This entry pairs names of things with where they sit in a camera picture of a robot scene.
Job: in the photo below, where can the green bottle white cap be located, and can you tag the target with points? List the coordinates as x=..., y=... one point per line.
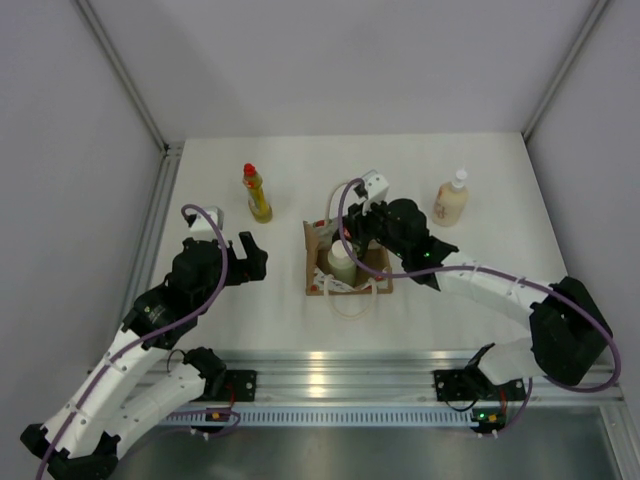
x=341, y=266

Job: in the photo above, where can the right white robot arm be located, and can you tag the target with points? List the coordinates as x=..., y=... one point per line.
x=567, y=332

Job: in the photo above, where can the small brown bottle red cap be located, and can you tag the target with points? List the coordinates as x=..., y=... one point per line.
x=258, y=205

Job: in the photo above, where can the aluminium mounting rail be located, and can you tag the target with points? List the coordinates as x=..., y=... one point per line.
x=341, y=378

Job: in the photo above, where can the right aluminium frame post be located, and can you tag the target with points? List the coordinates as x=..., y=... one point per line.
x=571, y=54

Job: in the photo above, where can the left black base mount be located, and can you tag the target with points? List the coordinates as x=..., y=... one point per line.
x=238, y=386

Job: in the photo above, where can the cream pump lotion bottle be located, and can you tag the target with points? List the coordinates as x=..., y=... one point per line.
x=451, y=200

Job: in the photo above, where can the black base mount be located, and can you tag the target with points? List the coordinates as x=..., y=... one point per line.
x=238, y=386
x=452, y=386

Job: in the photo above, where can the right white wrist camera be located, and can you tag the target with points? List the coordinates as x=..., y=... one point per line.
x=372, y=190

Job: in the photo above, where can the left aluminium frame post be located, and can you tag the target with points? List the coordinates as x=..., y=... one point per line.
x=89, y=15

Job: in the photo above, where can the white slotted cable duct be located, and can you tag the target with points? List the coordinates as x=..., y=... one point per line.
x=361, y=416

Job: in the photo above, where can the aluminium frame post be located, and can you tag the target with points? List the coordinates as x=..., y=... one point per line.
x=89, y=15
x=571, y=54

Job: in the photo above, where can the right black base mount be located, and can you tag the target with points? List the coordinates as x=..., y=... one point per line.
x=452, y=386

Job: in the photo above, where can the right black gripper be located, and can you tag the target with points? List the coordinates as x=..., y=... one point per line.
x=357, y=222

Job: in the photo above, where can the brown canvas tote bag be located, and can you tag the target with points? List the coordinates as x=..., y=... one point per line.
x=319, y=282

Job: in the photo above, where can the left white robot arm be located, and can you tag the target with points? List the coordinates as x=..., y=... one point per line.
x=87, y=437

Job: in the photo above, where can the dark bottle red cap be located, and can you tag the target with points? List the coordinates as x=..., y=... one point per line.
x=357, y=246

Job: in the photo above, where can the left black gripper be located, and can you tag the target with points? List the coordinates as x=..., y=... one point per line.
x=254, y=264

